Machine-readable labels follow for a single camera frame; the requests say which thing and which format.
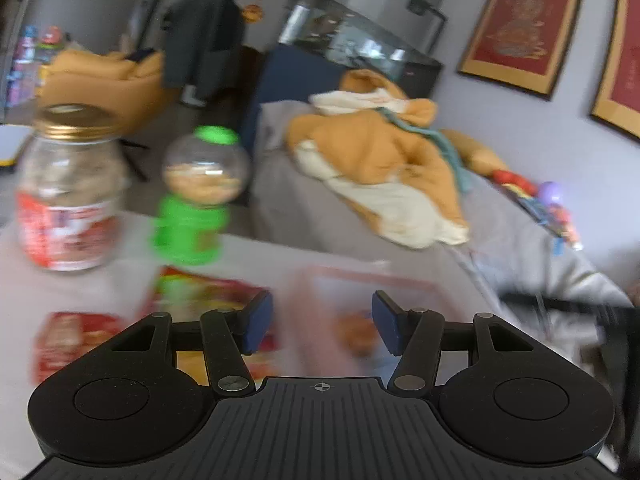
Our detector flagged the yellow snack packet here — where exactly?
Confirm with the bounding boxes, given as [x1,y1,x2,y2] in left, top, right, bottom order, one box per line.
[174,351,277,386]

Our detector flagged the round pastry clear packet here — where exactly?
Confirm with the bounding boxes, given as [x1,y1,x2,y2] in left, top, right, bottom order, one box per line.
[333,313,380,358]

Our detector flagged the red snack packet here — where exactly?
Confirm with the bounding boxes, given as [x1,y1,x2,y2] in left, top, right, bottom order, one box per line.
[32,312,124,385]

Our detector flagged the pink gift box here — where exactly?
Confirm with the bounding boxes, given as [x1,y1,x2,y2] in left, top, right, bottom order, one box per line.
[286,261,501,378]

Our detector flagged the grey sofa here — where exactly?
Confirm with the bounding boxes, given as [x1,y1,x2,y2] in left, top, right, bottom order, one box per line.
[249,98,637,361]

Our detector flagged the green gumball dispenser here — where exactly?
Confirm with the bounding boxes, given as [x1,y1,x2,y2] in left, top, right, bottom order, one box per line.
[152,126,250,266]

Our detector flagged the colourful toys on sofa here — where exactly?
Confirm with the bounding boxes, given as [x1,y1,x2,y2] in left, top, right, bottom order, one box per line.
[490,170,584,254]

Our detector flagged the yellow sofa cushion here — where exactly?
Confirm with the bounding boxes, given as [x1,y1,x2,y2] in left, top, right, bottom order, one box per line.
[442,129,509,178]

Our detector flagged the orange cream blanket pile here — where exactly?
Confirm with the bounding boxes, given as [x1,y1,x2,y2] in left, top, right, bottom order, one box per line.
[284,68,471,252]

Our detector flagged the peanut jar gold lid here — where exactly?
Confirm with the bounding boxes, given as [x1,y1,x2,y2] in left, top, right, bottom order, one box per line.
[16,104,128,272]

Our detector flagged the orange lounge chair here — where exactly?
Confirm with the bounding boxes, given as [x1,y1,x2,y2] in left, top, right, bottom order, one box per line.
[38,49,178,136]

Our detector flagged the red framed picture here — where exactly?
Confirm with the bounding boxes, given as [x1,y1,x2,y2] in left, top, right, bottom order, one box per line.
[590,0,640,141]
[458,0,582,101]

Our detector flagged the dark coat on stand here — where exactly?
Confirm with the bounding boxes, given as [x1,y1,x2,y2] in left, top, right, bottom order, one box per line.
[163,0,245,102]

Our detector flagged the glass display case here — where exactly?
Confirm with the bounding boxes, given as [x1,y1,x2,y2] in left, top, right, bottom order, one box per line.
[278,0,447,99]

